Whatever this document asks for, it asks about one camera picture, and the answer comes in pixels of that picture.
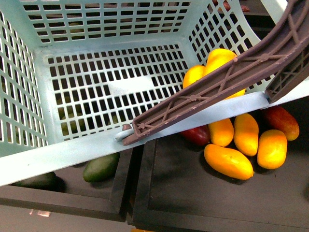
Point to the black mango tray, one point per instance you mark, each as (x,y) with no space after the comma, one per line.
(178,191)

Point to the light blue plastic basket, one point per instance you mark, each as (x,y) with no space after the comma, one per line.
(73,72)

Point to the yellow lemon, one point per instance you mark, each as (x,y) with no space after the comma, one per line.
(192,75)

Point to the dark green mango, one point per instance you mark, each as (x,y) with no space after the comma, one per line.
(48,181)

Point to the yellow mango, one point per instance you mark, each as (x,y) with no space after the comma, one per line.
(217,58)
(246,133)
(221,132)
(229,162)
(272,149)

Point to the dark red mango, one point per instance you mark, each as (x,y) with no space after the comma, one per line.
(199,136)

